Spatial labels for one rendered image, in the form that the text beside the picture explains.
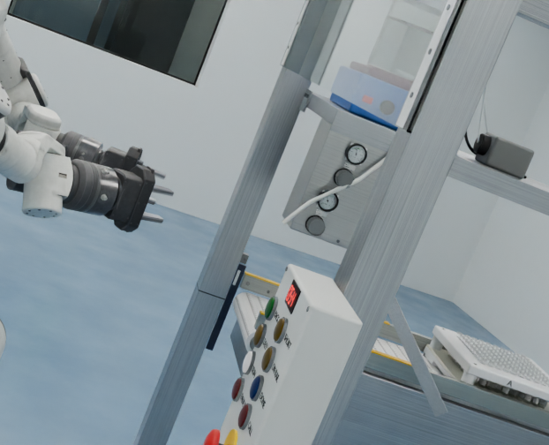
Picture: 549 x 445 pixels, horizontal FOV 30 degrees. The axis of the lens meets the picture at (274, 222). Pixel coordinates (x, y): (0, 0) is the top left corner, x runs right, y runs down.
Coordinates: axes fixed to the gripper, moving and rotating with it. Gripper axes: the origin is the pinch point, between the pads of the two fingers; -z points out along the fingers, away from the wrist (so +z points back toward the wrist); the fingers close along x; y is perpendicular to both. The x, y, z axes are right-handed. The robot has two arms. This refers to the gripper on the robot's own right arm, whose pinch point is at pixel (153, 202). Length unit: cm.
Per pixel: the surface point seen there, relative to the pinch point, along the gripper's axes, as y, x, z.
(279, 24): -404, -50, -347
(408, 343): 37, 6, -39
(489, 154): 29, -31, -48
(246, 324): 11.6, 16.5, -22.7
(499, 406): 45, 13, -63
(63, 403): -110, 98, -77
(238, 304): -0.1, 16.8, -29.8
